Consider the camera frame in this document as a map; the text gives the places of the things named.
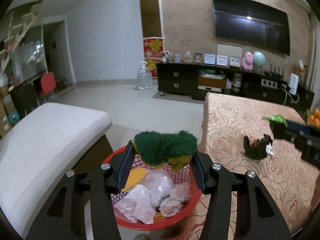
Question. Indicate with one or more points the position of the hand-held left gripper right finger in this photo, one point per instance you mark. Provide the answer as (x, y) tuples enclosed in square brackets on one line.
[(198, 172)]

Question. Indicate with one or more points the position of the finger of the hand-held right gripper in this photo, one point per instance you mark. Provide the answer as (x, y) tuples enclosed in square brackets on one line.
[(290, 131)]

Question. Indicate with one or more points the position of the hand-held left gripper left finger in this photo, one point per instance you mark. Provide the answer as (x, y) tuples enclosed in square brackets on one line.
[(125, 170)]

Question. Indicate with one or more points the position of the green plastic wrapper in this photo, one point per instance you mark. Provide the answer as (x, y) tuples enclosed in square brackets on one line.
[(275, 118)]

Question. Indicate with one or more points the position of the clear plastic bag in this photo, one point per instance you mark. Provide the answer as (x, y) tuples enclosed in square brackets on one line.
[(157, 182)]

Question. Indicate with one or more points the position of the white paper sheet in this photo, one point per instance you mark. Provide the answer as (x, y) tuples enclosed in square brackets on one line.
[(135, 205)]

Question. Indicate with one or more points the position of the white tissue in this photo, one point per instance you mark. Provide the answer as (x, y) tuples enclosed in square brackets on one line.
[(172, 203)]

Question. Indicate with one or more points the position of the green and yellow scouring sponge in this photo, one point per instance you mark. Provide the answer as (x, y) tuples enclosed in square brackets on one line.
[(162, 145)]

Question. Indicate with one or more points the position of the red plastic mesh basket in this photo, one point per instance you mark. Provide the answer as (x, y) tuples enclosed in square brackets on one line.
[(150, 226)]

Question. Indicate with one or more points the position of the small white paper scrap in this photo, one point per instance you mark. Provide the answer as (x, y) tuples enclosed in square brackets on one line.
[(270, 151)]

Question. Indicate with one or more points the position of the pile of oranges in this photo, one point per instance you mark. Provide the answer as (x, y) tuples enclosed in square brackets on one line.
[(315, 118)]

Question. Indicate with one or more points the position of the black crumpled plastic tray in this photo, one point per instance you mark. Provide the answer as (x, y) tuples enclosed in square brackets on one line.
[(257, 150)]

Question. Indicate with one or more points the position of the white upright device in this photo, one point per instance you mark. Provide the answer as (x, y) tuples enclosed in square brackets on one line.
[(294, 83)]

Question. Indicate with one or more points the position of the white power strip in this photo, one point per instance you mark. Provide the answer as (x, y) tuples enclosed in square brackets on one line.
[(270, 83)]

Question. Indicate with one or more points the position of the rose-patterned tablecloth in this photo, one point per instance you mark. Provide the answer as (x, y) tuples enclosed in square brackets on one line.
[(225, 120)]

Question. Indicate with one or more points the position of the black wifi router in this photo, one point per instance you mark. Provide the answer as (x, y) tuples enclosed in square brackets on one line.
[(274, 73)]

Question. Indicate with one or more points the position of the white lucky cat figure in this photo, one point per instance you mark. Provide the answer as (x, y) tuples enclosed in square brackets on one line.
[(302, 67)]

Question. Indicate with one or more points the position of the light blue globe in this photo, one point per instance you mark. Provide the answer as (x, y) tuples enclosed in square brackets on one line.
[(259, 58)]

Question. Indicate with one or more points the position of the white padded chair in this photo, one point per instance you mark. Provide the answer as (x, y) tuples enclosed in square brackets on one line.
[(50, 140)]

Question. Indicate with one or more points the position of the pink plush toy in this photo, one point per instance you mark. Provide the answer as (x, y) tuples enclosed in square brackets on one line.
[(248, 61)]

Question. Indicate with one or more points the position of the wooden box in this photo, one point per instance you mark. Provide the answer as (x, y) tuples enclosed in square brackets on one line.
[(211, 82)]

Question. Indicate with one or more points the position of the large clear water bottle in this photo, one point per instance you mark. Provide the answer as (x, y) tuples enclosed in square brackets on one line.
[(144, 77)]

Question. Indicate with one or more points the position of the black television cabinet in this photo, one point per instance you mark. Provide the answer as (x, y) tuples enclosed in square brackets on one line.
[(175, 80)]

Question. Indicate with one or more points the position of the glass snow globe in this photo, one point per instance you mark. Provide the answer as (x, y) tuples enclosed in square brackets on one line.
[(187, 57)]

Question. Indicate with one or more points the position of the red chair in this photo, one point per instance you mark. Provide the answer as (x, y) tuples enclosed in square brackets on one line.
[(48, 83)]

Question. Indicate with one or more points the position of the small doll figure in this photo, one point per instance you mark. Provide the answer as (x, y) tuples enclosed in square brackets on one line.
[(169, 56)]

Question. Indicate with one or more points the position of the black chair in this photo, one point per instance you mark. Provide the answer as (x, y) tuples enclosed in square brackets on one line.
[(23, 97)]

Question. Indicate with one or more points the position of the stack of cardboard boxes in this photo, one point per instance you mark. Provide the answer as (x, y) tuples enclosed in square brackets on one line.
[(7, 110)]

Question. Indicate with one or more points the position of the small brown photo frame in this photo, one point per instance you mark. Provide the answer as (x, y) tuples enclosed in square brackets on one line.
[(198, 57)]

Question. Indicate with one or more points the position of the wall-mounted black television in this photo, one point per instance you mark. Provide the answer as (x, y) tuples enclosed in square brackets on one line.
[(250, 22)]

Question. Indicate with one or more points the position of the red festive wall poster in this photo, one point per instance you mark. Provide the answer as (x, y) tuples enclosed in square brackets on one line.
[(153, 52)]

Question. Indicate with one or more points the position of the white wall shelf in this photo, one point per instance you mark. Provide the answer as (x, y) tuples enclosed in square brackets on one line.
[(22, 20)]

